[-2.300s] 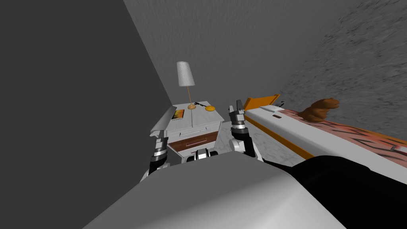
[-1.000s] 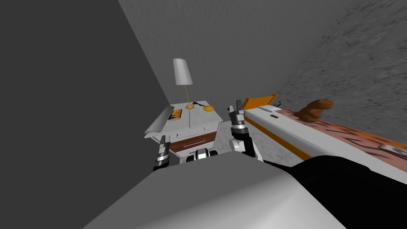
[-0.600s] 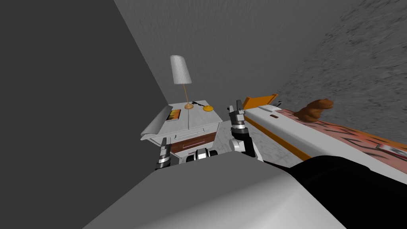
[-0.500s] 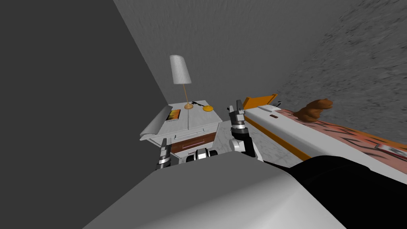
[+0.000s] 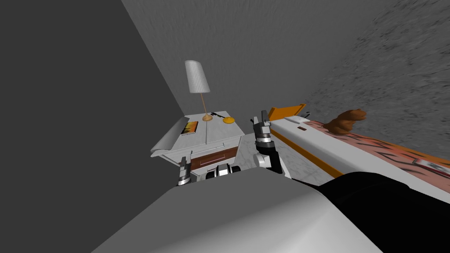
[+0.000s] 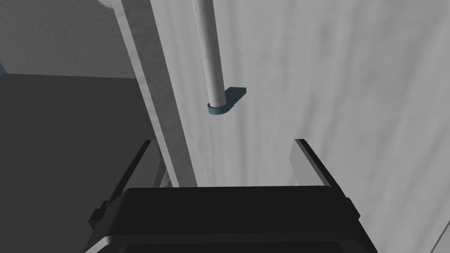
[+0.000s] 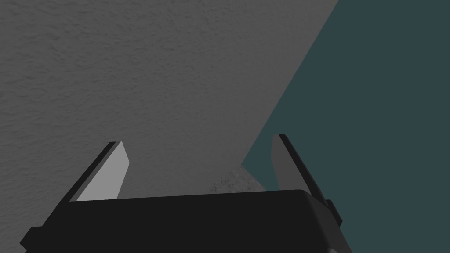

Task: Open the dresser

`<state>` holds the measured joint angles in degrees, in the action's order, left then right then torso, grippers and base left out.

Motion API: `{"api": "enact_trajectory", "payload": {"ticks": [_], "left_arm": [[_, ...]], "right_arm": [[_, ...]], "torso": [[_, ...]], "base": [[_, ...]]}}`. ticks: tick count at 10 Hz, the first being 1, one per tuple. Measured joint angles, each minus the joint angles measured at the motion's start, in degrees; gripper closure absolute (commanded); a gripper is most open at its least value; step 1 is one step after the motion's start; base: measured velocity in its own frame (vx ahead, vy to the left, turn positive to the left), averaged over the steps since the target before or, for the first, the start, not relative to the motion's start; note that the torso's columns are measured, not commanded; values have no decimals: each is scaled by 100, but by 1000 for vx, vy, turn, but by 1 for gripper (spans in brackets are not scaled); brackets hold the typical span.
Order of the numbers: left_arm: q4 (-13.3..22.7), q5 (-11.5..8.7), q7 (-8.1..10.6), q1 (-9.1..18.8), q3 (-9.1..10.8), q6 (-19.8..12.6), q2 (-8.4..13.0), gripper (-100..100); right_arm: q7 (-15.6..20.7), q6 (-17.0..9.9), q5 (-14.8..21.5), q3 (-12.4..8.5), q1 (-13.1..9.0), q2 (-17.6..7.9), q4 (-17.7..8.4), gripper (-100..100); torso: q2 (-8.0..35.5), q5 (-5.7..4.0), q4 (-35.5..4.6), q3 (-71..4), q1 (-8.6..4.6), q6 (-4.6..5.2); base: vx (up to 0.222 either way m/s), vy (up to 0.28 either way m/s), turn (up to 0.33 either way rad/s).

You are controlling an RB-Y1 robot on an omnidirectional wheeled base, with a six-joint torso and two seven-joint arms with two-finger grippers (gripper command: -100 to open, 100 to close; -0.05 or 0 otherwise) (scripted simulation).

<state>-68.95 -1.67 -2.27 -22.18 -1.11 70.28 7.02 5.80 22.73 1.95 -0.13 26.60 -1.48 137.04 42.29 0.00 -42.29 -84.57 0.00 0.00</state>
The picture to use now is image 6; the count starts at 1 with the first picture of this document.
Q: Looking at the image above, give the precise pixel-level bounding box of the pale grey appliance door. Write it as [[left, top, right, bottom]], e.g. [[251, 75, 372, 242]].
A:
[[112, 0, 450, 253]]

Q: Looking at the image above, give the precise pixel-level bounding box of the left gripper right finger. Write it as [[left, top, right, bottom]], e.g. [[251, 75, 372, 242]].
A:
[[289, 138, 341, 188]]

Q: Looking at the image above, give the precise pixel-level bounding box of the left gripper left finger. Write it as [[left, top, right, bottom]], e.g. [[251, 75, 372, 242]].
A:
[[108, 139, 167, 205]]

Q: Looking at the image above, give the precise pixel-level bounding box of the grey bar handle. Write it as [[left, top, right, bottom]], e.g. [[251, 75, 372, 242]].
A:
[[191, 0, 247, 116]]

